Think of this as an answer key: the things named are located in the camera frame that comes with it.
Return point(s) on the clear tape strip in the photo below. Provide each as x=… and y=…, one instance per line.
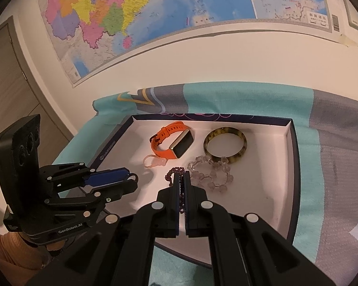
x=349, y=41

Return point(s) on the teal and grey printed blanket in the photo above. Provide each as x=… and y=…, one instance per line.
x=331, y=169

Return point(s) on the wooden door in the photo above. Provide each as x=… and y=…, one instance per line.
x=12, y=89

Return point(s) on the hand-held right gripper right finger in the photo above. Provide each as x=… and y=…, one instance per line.
x=187, y=214

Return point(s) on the person's left hand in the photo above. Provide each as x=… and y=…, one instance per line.
x=55, y=246

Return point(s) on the dark blue shallow box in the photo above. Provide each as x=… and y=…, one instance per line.
x=256, y=190

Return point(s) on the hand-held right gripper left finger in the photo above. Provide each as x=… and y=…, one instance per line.
x=177, y=214

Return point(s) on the tortoiseshell bangle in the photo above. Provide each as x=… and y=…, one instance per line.
x=241, y=146

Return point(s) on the colourful wall map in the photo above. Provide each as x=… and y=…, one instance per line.
x=167, y=15

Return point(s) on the person's left forearm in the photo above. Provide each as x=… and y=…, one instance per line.
x=12, y=253

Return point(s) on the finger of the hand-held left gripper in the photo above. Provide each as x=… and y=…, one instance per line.
x=116, y=190
x=107, y=177

